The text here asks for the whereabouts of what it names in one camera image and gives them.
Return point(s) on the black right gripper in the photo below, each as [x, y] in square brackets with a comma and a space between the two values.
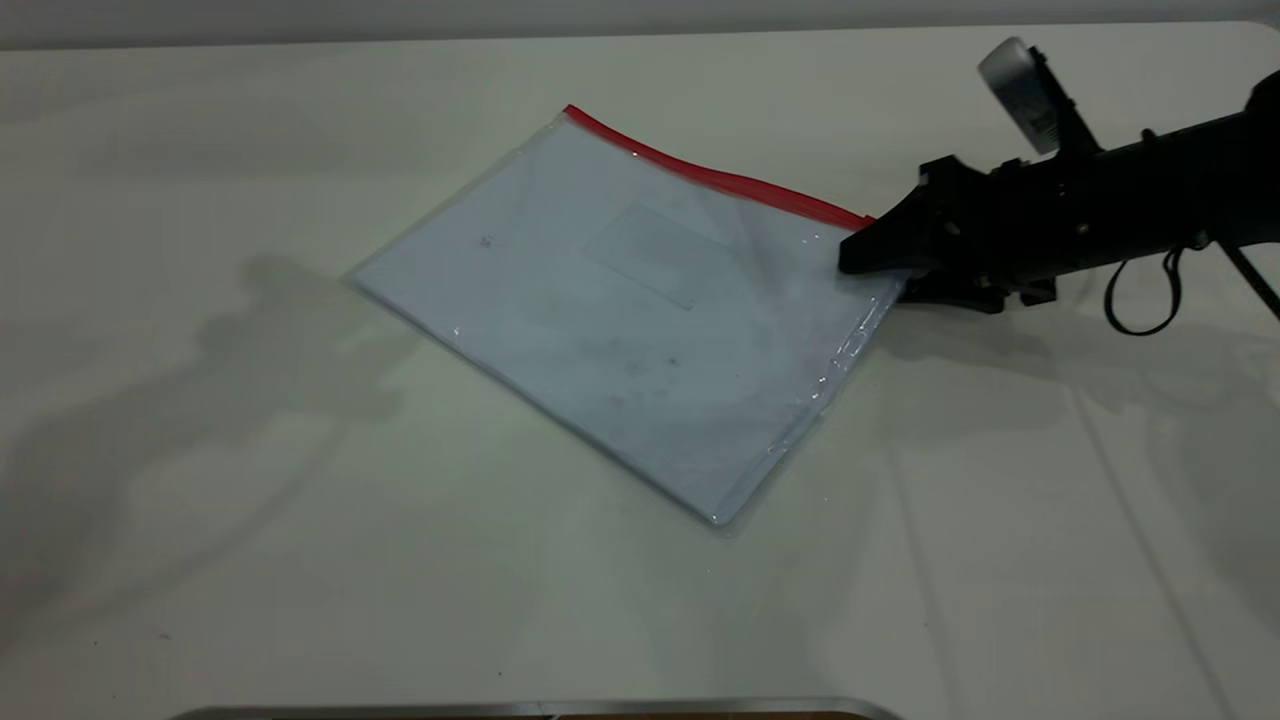
[1070, 215]

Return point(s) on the clear zip bag red zipper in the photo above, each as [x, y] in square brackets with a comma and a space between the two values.
[620, 310]

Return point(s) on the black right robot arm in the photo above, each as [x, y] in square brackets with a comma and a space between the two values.
[1255, 150]

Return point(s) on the silver metal edge bar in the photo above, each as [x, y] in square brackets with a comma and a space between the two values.
[540, 709]

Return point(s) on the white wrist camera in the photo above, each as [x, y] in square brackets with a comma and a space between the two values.
[1020, 90]

